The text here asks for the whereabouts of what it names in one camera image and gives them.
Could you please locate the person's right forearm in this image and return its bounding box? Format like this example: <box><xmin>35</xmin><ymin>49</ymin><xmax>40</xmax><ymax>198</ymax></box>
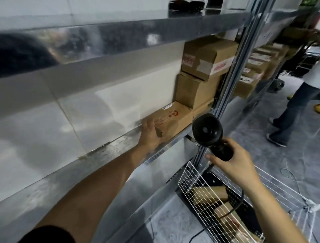
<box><xmin>241</xmin><ymin>179</ymin><xmax>309</xmax><ymax>243</ymax></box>

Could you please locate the plain small cardboard box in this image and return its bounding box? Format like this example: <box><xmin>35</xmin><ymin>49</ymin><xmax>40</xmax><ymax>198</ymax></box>
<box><xmin>192</xmin><ymin>186</ymin><xmax>228</xmax><ymax>206</ymax></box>

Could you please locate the black scanner cable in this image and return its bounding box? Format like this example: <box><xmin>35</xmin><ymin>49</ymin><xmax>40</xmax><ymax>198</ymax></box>
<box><xmin>191</xmin><ymin>188</ymin><xmax>244</xmax><ymax>243</ymax></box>

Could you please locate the red white label cardboard box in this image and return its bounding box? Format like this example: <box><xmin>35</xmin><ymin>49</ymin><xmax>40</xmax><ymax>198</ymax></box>
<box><xmin>214</xmin><ymin>203</ymin><xmax>240</xmax><ymax>231</ymax></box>

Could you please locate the white spindle back chair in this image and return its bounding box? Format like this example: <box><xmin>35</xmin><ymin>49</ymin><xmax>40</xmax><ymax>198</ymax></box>
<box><xmin>297</xmin><ymin>54</ymin><xmax>315</xmax><ymax>72</ymax></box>

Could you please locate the black wheeled office chair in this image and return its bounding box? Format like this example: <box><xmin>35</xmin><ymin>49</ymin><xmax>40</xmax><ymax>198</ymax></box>
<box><xmin>271</xmin><ymin>37</ymin><xmax>310</xmax><ymax>92</ymax></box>

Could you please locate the pink label cardboard box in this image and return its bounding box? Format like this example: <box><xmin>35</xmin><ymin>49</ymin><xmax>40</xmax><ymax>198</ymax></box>
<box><xmin>232</xmin><ymin>229</ymin><xmax>263</xmax><ymax>243</ymax></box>

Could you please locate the person's left hand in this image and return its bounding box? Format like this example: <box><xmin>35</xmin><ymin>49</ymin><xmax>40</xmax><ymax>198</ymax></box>
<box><xmin>138</xmin><ymin>118</ymin><xmax>166</xmax><ymax>155</ymax></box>

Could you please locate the white wire basket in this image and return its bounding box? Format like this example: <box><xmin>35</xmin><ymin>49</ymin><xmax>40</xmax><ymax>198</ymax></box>
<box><xmin>178</xmin><ymin>161</ymin><xmax>315</xmax><ymax>243</ymax></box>

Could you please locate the black object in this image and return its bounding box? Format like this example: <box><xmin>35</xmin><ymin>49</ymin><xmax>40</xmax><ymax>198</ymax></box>
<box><xmin>168</xmin><ymin>0</ymin><xmax>207</xmax><ymax>13</ymax></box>

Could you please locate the person's left forearm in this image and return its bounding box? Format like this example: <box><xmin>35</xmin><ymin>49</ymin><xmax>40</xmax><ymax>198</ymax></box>
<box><xmin>32</xmin><ymin>145</ymin><xmax>150</xmax><ymax>238</ymax></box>

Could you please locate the metal shelving rack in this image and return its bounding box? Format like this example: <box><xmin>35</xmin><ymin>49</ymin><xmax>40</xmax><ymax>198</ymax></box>
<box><xmin>0</xmin><ymin>0</ymin><xmax>320</xmax><ymax>243</ymax></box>

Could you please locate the person's right hand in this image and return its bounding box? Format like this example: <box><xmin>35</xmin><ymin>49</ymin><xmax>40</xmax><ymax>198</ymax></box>
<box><xmin>205</xmin><ymin>138</ymin><xmax>262</xmax><ymax>188</ymax></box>

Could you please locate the red stamp label cardboard box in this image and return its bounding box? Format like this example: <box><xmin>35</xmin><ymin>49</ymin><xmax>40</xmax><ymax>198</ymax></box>
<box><xmin>181</xmin><ymin>35</ymin><xmax>239</xmax><ymax>82</ymax></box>

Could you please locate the person's black sleeve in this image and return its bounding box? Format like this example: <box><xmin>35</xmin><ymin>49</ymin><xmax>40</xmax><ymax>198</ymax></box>
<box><xmin>17</xmin><ymin>225</ymin><xmax>77</xmax><ymax>243</ymax></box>

